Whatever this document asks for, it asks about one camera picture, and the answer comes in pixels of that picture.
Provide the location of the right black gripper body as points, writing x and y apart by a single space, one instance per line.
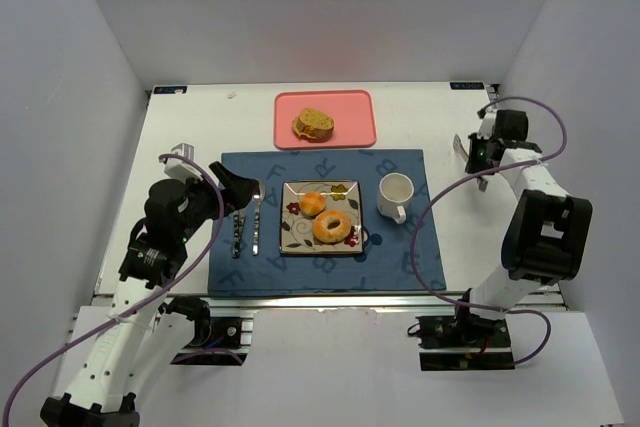
480 155

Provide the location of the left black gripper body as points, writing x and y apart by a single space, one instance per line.
223 187

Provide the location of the metal serving tongs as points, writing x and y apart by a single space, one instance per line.
460 150

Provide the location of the small round bread roll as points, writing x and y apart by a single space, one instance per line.
312 204

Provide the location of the ring bagel bread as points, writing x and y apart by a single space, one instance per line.
331 227

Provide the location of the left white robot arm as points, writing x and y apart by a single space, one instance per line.
145 330

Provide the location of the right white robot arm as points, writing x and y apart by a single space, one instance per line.
545 240

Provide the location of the sandwich bread loaf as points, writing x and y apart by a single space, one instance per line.
313 125

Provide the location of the floral square plate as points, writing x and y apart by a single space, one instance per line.
296 236

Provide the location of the white ceramic mug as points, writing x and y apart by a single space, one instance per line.
395 192

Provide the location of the blue letter placemat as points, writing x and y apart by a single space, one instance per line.
395 257

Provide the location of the pink serving tray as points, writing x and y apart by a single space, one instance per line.
351 110

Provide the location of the patterned handle spoon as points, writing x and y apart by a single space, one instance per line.
258 198

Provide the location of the patterned handle fork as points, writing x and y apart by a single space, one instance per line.
238 228

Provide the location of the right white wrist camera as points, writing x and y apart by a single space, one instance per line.
487 117

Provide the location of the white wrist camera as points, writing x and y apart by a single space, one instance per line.
180 166
487 117

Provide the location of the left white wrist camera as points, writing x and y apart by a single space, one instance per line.
180 166

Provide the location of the aluminium frame rail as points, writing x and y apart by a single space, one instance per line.
544 300

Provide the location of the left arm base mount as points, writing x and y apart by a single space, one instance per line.
195 336

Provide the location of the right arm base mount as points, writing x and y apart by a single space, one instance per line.
445 346

